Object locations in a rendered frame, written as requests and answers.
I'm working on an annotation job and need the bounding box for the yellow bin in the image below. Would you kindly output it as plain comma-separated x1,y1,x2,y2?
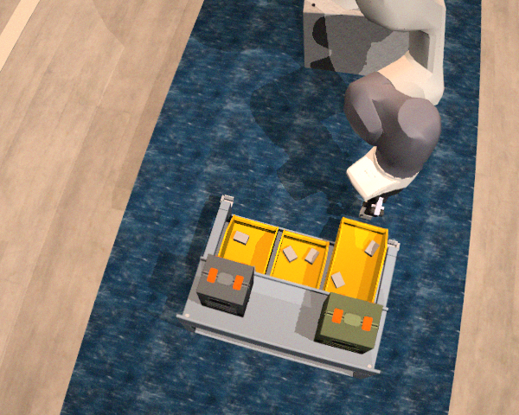
323,219,388,303
218,216,278,274
270,231,329,289

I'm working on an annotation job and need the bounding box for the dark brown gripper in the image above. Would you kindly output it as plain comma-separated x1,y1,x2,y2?
359,188,403,220

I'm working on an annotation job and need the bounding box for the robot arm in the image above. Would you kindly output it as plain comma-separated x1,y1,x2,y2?
332,0,446,201

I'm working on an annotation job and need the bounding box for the grey metal shelf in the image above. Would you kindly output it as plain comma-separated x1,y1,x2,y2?
176,195,400,379

